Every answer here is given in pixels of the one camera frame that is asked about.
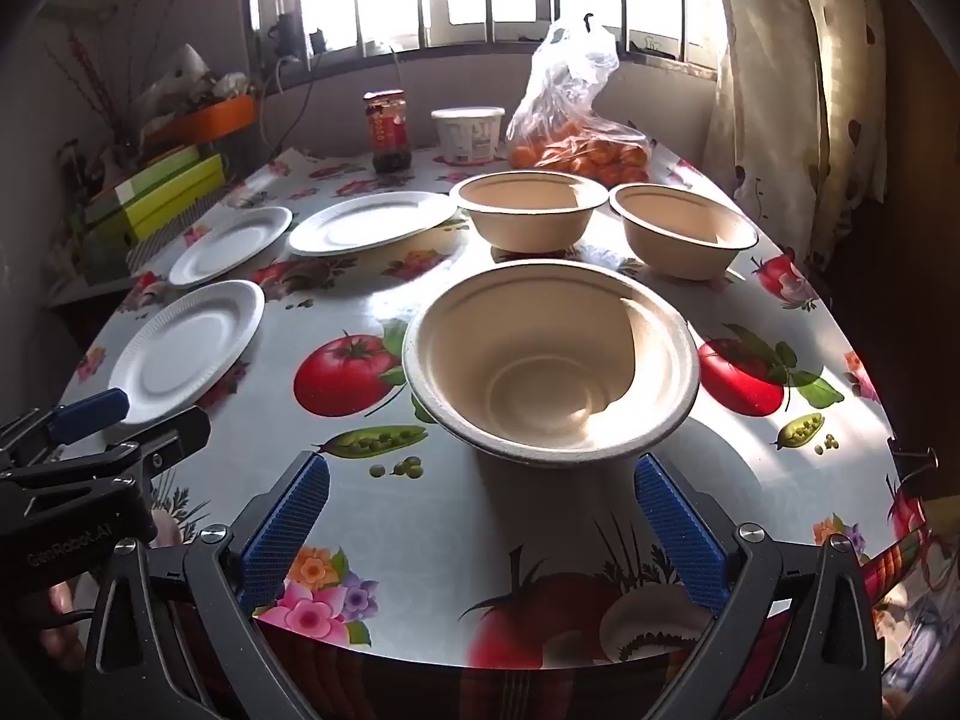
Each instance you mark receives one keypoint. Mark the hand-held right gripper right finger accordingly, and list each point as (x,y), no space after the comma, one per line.
(679,532)

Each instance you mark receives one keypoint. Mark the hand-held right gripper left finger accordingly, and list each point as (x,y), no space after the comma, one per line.
(285,532)

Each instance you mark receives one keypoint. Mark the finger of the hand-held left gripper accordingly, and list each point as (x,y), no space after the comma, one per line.
(176,431)
(82,411)

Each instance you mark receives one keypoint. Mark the white foam plate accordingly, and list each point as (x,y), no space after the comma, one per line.
(367,221)
(187,352)
(225,244)

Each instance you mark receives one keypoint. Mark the beige paper bowl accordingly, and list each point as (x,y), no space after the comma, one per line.
(525,229)
(525,360)
(675,249)

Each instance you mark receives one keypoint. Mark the person's left hand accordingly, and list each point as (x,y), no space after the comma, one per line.
(64,626)

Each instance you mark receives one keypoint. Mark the green and white flat box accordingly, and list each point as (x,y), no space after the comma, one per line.
(142,178)

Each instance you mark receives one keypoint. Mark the orange box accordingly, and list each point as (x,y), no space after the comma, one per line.
(217,118)

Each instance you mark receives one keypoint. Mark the glass jar with red label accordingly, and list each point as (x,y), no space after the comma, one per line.
(388,135)

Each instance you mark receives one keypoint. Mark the clear plastic bag of oranges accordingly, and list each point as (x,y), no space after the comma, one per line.
(577,154)

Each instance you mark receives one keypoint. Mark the brown wooden cabinet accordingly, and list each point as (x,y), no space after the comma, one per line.
(900,202)

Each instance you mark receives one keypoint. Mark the black power adapter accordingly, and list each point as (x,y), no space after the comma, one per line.
(285,34)

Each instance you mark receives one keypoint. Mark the white plastic tub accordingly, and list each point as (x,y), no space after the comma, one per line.
(469,135)

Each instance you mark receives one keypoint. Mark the patterned cream curtain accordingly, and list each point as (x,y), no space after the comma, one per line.
(810,90)

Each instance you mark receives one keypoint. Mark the black hook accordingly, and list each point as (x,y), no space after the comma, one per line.
(591,21)

